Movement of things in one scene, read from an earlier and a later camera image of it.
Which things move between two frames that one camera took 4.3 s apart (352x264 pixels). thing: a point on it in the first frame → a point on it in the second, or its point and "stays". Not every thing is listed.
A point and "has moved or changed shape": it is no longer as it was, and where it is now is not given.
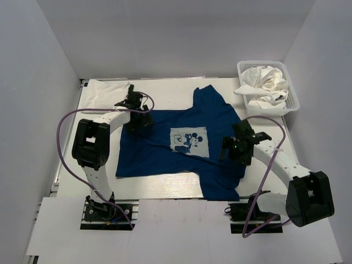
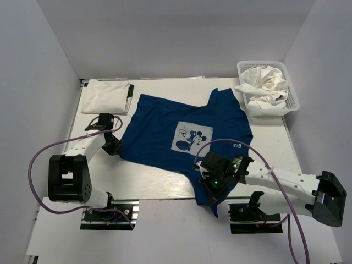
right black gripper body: (236, 153) → (215, 183)
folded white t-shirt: (102, 94) stays
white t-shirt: (269, 85) stays
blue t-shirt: (191, 141) has moved or changed shape
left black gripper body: (142, 121) → (112, 146)
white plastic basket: (292, 102) stays
